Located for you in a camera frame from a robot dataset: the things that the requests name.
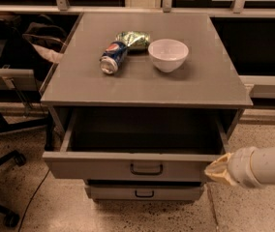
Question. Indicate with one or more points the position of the grey top drawer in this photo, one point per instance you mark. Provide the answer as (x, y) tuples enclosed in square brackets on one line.
[(101, 144)]

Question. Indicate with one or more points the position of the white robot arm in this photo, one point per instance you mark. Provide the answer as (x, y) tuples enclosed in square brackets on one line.
[(250, 168)]

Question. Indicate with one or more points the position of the black drawer handle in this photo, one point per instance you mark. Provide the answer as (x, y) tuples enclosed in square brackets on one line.
[(144, 170), (144, 193)]

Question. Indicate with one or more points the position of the dark bag with white cloth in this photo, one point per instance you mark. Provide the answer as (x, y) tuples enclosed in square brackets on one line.
[(46, 37)]

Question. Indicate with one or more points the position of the grey lower drawer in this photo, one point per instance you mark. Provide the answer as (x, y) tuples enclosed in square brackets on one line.
[(125, 190)]

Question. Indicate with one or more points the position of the white bowl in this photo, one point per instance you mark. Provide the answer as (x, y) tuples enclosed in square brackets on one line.
[(167, 55)]

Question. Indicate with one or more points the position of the black lower drawer handle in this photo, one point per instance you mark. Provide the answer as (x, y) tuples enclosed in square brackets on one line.
[(144, 193)]

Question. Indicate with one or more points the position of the grey side table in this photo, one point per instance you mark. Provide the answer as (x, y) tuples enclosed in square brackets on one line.
[(22, 80)]

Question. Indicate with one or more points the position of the blue Pepsi can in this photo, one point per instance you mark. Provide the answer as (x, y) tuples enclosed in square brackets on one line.
[(113, 57)]

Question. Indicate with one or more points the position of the green crumpled chip bag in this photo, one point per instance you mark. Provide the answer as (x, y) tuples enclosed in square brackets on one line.
[(134, 40)]

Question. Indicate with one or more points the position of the grey drawer cabinet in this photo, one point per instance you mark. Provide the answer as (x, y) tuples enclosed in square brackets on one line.
[(207, 80)]

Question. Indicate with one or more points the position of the black top drawer handle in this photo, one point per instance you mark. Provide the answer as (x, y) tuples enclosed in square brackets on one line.
[(144, 170)]

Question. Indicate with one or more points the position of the grey drawer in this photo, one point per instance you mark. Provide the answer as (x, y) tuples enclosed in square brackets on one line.
[(101, 144), (125, 190)]

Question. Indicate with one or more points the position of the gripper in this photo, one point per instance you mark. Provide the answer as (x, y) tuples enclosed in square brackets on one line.
[(239, 167)]

